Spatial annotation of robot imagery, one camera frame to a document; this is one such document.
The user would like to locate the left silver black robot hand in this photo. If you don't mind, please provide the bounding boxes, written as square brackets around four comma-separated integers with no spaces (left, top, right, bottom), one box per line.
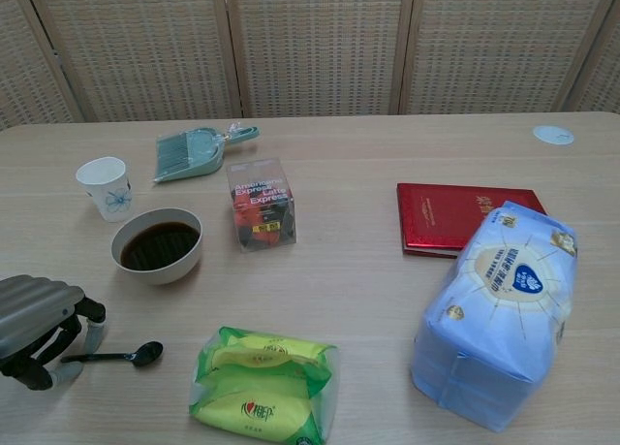
[0,274,107,392]

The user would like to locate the black plastic spoon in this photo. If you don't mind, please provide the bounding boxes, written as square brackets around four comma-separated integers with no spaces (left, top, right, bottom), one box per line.
[60,340,165,368]

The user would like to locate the white bowl with dark liquid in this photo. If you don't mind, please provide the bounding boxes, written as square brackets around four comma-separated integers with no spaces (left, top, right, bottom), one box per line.
[110,207,204,286]

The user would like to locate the green yellow tissue pack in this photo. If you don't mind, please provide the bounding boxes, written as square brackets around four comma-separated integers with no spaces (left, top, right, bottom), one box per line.
[188,325,340,445]

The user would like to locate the clear coffee capsule box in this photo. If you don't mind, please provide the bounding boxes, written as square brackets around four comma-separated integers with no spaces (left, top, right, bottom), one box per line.
[225,157,297,255]

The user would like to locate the blue tissue paper pack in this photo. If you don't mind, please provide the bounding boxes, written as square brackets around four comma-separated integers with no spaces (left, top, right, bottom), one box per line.
[410,200,579,434]

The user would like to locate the white paper cup blue flower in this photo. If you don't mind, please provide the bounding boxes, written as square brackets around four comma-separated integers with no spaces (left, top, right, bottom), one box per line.
[75,157,134,223]

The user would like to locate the green dustpan brush set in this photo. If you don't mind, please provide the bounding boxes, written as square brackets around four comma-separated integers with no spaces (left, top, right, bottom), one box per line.
[153,121,262,184]

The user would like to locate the woven wooden folding screen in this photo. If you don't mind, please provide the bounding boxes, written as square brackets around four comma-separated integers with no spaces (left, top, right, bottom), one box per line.
[0,0,620,131]

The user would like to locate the red certificate book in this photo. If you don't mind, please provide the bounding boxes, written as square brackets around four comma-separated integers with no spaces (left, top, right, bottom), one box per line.
[396,182,548,260]

